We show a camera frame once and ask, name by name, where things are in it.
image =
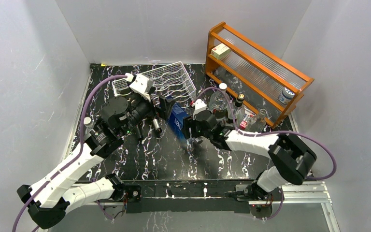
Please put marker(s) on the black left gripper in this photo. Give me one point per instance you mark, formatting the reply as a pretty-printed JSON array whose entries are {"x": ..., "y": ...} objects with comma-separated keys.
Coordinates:
[{"x": 165, "y": 106}]

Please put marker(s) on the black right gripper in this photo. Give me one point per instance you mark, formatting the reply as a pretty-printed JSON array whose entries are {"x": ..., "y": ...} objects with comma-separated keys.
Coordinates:
[{"x": 189, "y": 122}]

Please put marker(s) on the blue labelled clear bottle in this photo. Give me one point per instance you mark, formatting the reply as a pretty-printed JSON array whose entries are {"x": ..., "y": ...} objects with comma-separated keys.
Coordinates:
[{"x": 176, "y": 121}]

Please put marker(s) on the clear glass bottle silver cap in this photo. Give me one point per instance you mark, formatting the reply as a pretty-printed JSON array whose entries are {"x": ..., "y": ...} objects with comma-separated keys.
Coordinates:
[{"x": 218, "y": 104}]

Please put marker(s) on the dark green wine bottle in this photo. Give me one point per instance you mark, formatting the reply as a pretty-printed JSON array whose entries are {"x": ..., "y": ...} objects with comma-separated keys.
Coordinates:
[{"x": 139, "y": 132}]

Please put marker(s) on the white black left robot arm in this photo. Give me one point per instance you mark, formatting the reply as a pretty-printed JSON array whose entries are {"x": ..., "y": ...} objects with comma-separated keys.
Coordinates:
[{"x": 49, "y": 202}]

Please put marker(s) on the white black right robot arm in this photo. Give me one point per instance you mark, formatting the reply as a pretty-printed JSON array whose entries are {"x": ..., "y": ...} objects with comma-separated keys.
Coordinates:
[{"x": 291, "y": 157}]

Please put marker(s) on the clear round bottle white cap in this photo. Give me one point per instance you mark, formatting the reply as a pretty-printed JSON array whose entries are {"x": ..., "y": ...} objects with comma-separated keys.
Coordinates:
[{"x": 88, "y": 124}]

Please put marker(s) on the colourful marker pen pack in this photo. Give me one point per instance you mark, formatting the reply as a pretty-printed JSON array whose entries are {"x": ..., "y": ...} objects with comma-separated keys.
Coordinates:
[{"x": 244, "y": 122}]

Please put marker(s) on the orange wooden shelf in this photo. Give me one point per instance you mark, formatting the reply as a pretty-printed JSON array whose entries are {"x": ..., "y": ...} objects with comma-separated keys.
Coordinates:
[{"x": 255, "y": 72}]

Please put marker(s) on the white red small box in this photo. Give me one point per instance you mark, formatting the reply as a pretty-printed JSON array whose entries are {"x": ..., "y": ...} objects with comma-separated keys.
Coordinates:
[{"x": 220, "y": 51}]

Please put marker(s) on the blue white ceramic jar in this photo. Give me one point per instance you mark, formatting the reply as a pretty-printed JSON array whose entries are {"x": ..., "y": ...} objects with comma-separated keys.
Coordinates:
[{"x": 286, "y": 96}]

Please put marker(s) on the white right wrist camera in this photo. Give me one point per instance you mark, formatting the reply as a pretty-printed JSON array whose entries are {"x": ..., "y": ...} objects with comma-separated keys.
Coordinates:
[{"x": 198, "y": 106}]

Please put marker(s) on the white wire wine rack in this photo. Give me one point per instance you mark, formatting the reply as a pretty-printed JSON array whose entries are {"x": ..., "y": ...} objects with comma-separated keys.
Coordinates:
[{"x": 173, "y": 80}]

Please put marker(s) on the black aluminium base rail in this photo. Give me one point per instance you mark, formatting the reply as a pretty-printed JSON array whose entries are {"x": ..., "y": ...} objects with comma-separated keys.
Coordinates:
[{"x": 211, "y": 195}]

